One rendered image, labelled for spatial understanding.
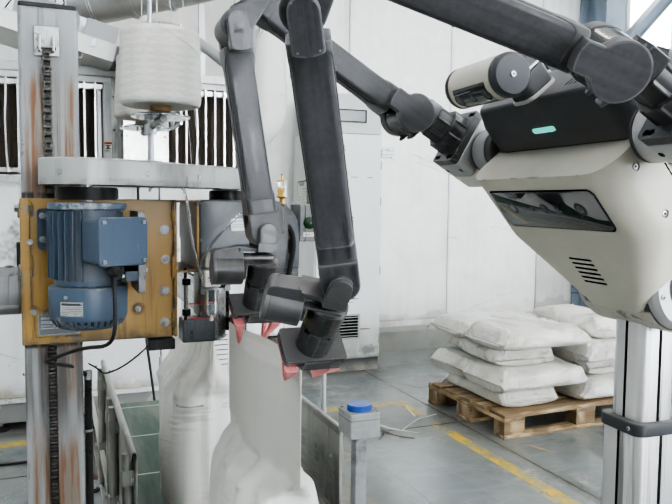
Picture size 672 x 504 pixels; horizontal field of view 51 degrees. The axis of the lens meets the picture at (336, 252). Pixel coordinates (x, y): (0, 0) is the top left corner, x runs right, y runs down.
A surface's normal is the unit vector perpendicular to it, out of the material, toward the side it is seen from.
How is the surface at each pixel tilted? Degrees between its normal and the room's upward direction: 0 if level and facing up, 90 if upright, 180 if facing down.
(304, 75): 125
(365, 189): 90
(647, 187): 90
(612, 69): 116
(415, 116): 90
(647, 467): 90
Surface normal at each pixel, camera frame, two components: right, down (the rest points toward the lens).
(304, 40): 0.04, 0.51
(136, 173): 0.87, 0.04
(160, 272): 0.37, 0.07
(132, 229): 0.73, 0.06
